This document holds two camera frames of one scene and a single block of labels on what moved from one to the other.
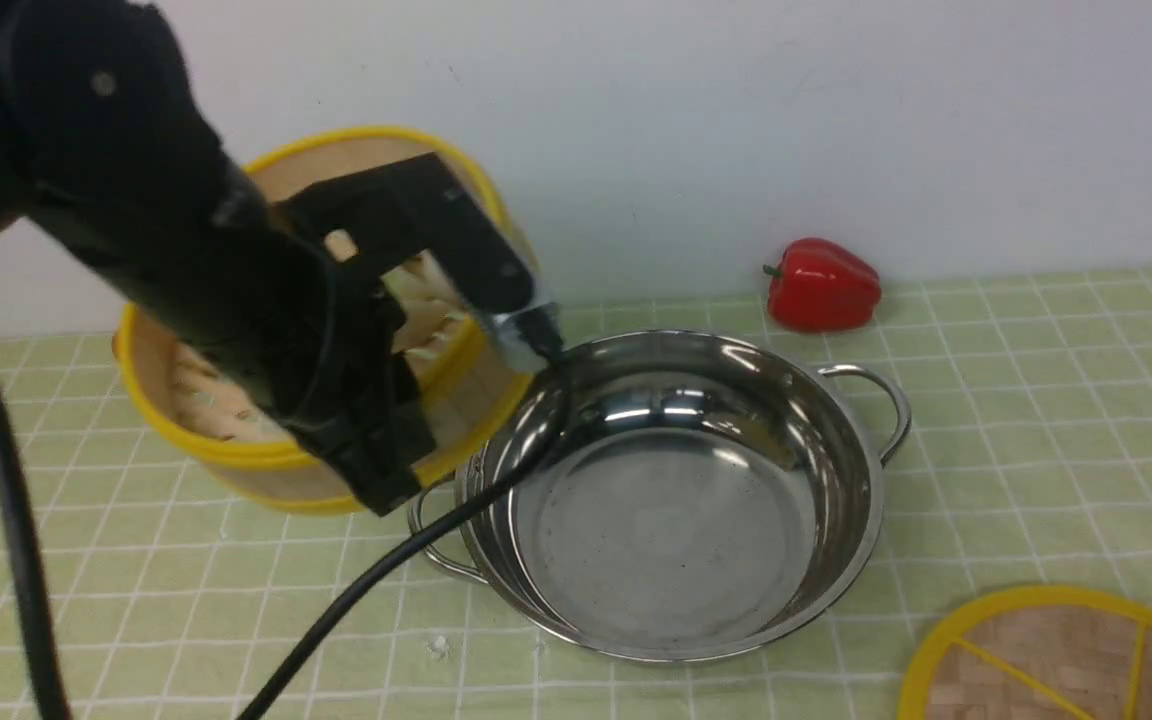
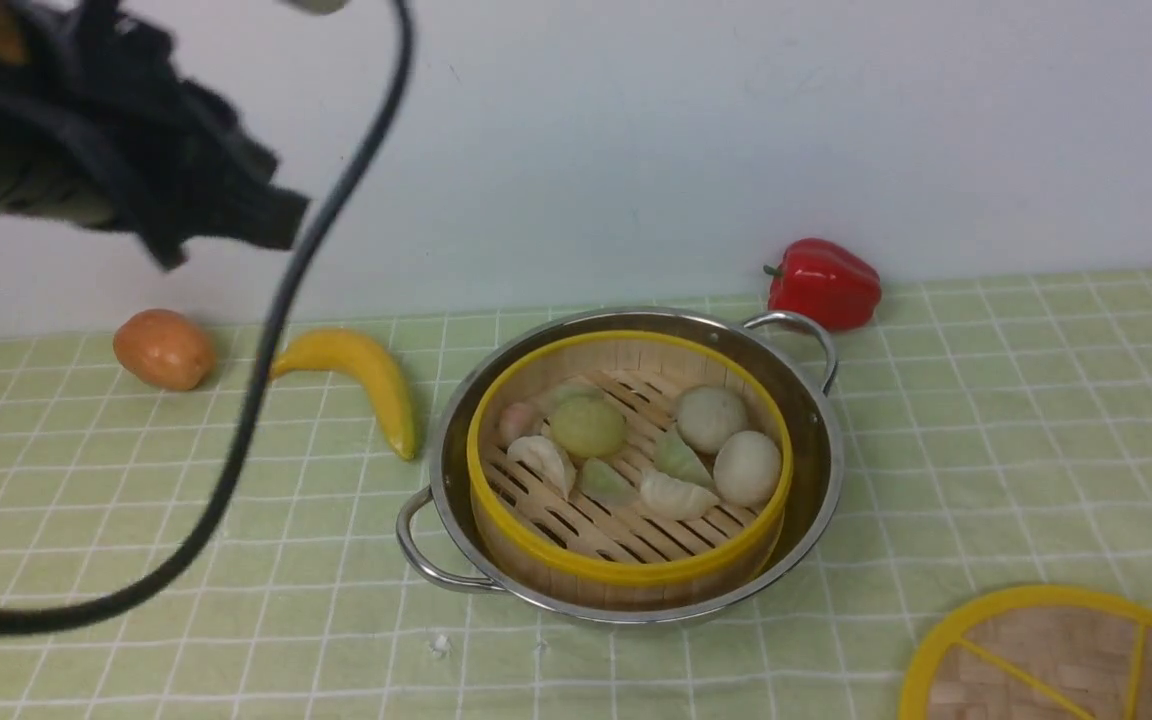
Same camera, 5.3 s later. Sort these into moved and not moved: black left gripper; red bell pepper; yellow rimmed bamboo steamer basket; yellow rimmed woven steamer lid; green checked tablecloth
Moved: yellow rimmed bamboo steamer basket; black left gripper
Not moved: red bell pepper; yellow rimmed woven steamer lid; green checked tablecloth
